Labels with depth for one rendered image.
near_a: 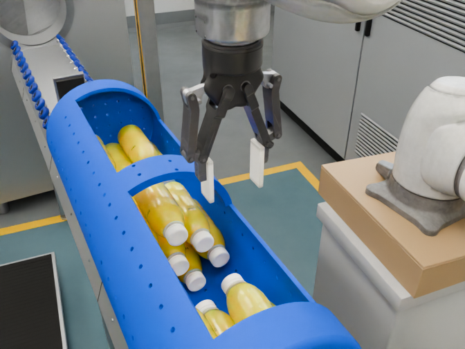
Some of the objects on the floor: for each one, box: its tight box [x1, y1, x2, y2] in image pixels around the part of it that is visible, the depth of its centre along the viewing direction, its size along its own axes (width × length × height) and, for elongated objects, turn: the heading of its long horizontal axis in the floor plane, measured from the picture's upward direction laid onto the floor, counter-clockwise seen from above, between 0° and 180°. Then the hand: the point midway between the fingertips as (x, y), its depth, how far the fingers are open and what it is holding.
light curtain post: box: [133, 0, 165, 123], centre depth 197 cm, size 6×6×170 cm
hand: (232, 174), depth 70 cm, fingers open, 7 cm apart
